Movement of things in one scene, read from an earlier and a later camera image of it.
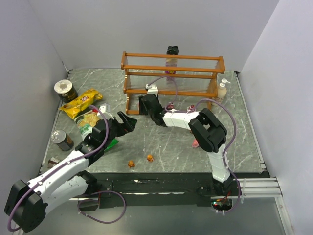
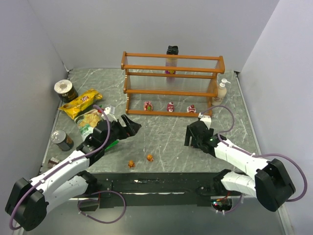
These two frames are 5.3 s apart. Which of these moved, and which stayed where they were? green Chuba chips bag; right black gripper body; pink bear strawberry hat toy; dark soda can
Moved: right black gripper body
Stayed: green Chuba chips bag; dark soda can; pink bear strawberry hat toy
